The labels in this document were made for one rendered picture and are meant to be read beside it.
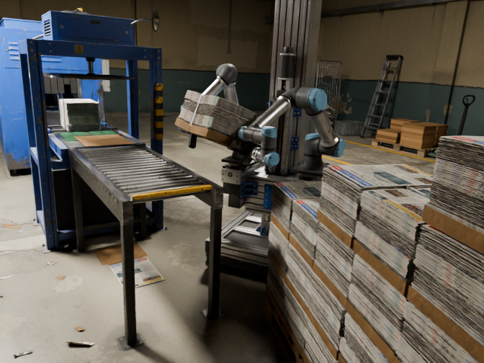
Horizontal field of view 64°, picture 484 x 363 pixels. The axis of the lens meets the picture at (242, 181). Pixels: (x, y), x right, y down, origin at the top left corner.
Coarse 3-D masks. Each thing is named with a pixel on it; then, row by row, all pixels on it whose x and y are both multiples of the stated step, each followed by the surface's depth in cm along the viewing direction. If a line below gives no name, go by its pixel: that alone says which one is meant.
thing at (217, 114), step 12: (204, 108) 213; (216, 108) 205; (228, 108) 209; (240, 108) 214; (204, 120) 210; (216, 120) 206; (228, 120) 211; (240, 120) 215; (252, 120) 221; (228, 132) 212
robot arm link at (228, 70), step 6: (228, 66) 255; (234, 66) 258; (222, 72) 253; (228, 72) 253; (234, 72) 255; (222, 78) 252; (228, 78) 253; (234, 78) 257; (216, 84) 253; (222, 84) 254; (228, 84) 256; (210, 90) 253; (216, 90) 254
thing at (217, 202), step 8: (136, 144) 313; (152, 152) 288; (168, 160) 266; (184, 168) 247; (200, 176) 230; (208, 184) 215; (216, 184) 216; (208, 192) 216; (216, 192) 210; (208, 200) 218; (216, 200) 211; (216, 208) 212
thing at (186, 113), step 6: (186, 96) 232; (192, 96) 226; (198, 96) 220; (186, 102) 231; (192, 102) 225; (186, 108) 229; (192, 108) 223; (180, 114) 233; (186, 114) 228; (192, 114) 222; (186, 120) 226
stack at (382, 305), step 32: (288, 192) 199; (320, 192) 201; (288, 224) 195; (320, 224) 160; (288, 256) 194; (320, 256) 161; (352, 256) 136; (288, 288) 197; (320, 288) 161; (352, 288) 136; (384, 288) 119; (288, 320) 197; (320, 320) 162; (352, 320) 136; (384, 320) 118; (288, 352) 202; (320, 352) 162; (352, 352) 136
